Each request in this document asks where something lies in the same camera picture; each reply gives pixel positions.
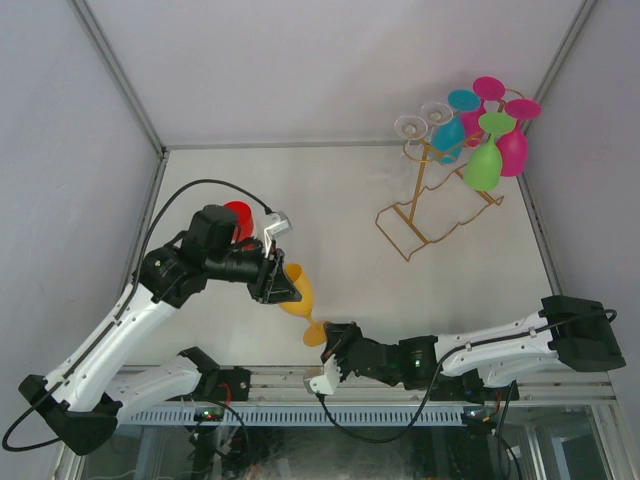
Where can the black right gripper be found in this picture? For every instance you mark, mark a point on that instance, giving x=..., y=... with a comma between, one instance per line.
x=338, y=337

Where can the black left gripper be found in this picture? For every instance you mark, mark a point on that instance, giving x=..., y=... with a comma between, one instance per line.
x=273, y=285

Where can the yellow wine glass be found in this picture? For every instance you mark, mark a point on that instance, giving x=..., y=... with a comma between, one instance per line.
x=314, y=335

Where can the red wine glass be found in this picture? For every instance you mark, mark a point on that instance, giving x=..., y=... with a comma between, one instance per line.
x=243, y=235

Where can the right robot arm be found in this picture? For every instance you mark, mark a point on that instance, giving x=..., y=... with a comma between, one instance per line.
x=566, y=331

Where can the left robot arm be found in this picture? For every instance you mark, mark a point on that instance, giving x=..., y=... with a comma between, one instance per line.
x=82, y=401

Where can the clear wine glass front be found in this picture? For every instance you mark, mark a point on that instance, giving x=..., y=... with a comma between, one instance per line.
x=410, y=129

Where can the clear wine glass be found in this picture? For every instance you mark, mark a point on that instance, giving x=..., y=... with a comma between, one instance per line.
x=436, y=113
x=410, y=129

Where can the blue wine glass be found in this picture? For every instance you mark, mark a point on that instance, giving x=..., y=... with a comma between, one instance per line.
x=448, y=139

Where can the green wine glass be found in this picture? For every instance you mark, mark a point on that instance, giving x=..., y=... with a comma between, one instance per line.
x=483, y=170

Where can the clear wine glass rear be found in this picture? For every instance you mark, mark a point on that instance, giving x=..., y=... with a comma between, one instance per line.
x=436, y=113

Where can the magenta wine glass front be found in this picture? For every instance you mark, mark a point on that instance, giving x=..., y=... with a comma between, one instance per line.
x=514, y=145

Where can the magenta wine glass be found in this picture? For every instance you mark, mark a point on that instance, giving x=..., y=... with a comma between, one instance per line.
x=514, y=145
x=487, y=88

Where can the magenta wine glass rear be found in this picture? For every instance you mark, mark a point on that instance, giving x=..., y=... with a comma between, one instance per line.
x=487, y=88

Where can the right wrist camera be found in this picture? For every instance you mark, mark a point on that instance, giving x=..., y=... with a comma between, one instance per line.
x=323, y=380

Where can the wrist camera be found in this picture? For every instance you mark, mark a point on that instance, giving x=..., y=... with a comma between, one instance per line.
x=278, y=224
x=323, y=380

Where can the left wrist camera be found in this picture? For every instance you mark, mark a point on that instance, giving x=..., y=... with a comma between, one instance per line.
x=278, y=224

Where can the aluminium frame rail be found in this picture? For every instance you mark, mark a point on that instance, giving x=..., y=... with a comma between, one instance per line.
x=555, y=387

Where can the slotted grey cable duct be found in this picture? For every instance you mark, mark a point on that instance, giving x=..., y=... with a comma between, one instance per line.
x=273, y=416

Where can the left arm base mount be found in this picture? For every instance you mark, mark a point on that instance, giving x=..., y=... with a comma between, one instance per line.
x=224, y=385

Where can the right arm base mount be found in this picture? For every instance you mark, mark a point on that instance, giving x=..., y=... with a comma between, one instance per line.
x=470, y=388

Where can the gold wire glass rack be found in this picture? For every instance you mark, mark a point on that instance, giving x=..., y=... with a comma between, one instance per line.
x=440, y=202

